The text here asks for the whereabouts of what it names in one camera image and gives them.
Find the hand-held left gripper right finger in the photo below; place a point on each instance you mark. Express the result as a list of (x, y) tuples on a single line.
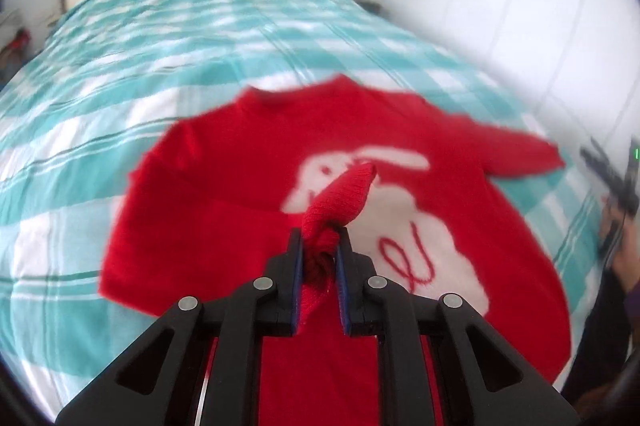
[(341, 286)]

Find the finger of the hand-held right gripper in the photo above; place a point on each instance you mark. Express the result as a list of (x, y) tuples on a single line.
[(597, 163)]

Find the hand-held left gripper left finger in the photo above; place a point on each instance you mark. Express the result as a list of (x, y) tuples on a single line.
[(295, 286)]

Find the red sweater with white rabbit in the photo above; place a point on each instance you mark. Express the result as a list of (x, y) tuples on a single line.
[(240, 186)]

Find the person's right forearm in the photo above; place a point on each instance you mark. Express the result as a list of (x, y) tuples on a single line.
[(600, 336)]

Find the pile of mixed clothes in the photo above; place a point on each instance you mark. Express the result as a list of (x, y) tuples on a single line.
[(12, 45)]

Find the white wardrobe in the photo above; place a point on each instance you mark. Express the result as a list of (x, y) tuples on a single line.
[(525, 5)]

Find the teal checked bed sheet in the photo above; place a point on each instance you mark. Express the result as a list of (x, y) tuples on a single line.
[(150, 70)]

